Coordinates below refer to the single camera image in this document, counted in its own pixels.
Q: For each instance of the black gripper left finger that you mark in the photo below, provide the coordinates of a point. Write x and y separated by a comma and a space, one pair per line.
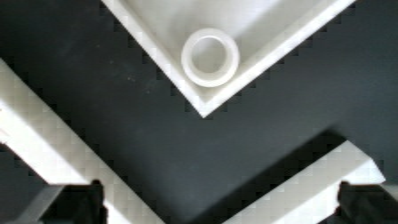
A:
76, 207

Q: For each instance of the white square tabletop part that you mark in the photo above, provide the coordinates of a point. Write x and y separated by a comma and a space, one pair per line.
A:
216, 39

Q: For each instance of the white L-shaped obstacle fence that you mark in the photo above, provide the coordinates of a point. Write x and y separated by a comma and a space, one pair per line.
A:
298, 203

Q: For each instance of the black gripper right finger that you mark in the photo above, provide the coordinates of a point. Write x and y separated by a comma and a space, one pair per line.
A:
366, 204

